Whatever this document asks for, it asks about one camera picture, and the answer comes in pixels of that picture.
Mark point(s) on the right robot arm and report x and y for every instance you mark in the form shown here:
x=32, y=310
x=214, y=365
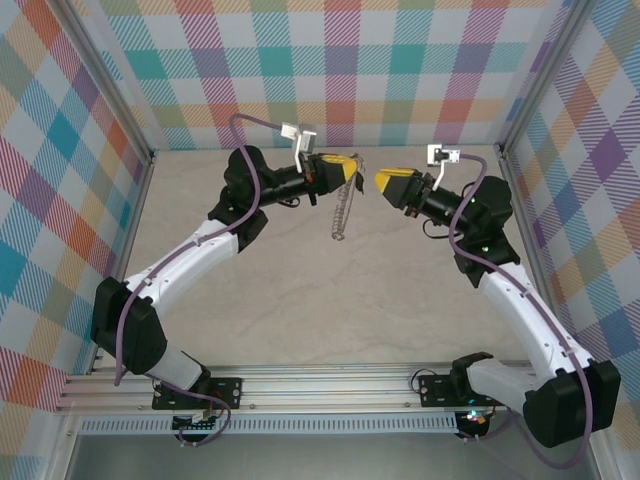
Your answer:
x=530, y=310

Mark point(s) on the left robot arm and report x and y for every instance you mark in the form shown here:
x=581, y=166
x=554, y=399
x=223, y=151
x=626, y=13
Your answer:
x=180, y=260

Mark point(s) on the grey metal shelf panel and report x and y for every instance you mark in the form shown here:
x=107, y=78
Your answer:
x=325, y=460

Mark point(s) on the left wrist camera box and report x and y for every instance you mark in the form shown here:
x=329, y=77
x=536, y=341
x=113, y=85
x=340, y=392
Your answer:
x=302, y=137

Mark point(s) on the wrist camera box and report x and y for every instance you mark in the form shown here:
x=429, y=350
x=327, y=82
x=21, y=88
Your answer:
x=302, y=137
x=445, y=155

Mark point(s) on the aluminium side rail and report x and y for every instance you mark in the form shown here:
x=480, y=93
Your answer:
x=132, y=225
x=526, y=225

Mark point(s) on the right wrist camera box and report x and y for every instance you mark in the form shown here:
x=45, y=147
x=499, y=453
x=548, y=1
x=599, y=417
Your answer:
x=445, y=155

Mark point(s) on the aluminium frame post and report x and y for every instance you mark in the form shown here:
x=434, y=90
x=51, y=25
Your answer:
x=540, y=80
x=100, y=75

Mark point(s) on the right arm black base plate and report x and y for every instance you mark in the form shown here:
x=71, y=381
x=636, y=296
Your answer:
x=435, y=390

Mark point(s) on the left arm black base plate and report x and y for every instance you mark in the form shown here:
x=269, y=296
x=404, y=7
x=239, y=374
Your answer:
x=227, y=392

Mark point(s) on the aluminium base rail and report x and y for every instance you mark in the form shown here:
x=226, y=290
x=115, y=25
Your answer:
x=325, y=385

